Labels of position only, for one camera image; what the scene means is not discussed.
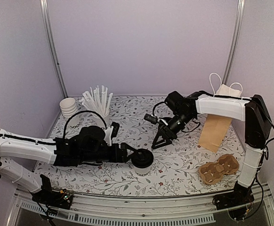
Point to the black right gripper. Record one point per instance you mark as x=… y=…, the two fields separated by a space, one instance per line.
x=166 y=131

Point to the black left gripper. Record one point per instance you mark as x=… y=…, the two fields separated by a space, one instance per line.
x=122 y=157

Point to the black cup lid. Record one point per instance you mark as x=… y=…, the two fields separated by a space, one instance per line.
x=143 y=156

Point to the white paper coffee cup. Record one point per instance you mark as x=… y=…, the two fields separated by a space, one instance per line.
x=142 y=169

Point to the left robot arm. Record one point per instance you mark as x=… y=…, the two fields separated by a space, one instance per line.
x=91 y=146

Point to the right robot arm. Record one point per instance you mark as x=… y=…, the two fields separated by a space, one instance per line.
x=250 y=110

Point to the brown paper bag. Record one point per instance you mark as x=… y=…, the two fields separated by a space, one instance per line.
x=215 y=127

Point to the bundle of wrapped white straws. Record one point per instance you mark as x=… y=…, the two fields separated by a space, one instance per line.
x=97 y=99

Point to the brown cardboard cup carrier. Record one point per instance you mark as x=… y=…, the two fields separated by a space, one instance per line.
x=213 y=172

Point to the stack of white paper cups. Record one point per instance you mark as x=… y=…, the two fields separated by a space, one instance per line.
x=69 y=108

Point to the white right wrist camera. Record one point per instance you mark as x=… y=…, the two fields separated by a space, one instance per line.
x=154 y=120

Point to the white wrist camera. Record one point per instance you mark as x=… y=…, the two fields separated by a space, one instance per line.
x=154 y=120
x=111 y=132

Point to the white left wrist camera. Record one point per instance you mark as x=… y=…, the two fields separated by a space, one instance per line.
x=111 y=132

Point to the aluminium front rail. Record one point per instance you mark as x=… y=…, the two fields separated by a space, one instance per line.
x=104 y=210

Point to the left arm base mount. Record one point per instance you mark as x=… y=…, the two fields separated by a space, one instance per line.
x=60 y=199

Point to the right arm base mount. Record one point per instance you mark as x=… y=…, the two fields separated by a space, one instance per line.
x=239 y=196

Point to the left aluminium frame post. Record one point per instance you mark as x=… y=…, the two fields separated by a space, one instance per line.
x=51 y=44

